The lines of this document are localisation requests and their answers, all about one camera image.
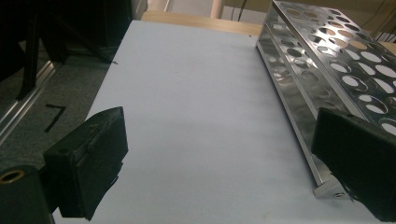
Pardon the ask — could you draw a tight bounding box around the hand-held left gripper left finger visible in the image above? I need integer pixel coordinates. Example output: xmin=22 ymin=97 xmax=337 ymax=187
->
xmin=43 ymin=105 xmax=129 ymax=221

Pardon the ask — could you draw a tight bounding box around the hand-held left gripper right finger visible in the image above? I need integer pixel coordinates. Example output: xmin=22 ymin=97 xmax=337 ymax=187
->
xmin=311 ymin=107 xmax=396 ymax=222

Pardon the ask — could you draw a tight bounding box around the perforated metal test tube rack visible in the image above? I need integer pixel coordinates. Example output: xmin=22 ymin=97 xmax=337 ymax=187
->
xmin=255 ymin=0 xmax=396 ymax=200

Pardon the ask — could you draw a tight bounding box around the black stand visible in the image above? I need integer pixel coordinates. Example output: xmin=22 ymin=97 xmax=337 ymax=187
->
xmin=0 ymin=0 xmax=134 ymax=101

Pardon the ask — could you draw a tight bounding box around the aluminium rail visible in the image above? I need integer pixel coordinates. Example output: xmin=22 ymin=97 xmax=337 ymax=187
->
xmin=0 ymin=60 xmax=61 ymax=145

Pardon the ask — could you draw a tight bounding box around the bundle of dark cables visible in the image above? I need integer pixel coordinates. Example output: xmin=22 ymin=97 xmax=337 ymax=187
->
xmin=362 ymin=4 xmax=396 ymax=44

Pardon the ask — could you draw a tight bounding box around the black cable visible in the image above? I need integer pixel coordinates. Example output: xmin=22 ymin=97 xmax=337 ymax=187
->
xmin=230 ymin=0 xmax=248 ymax=22

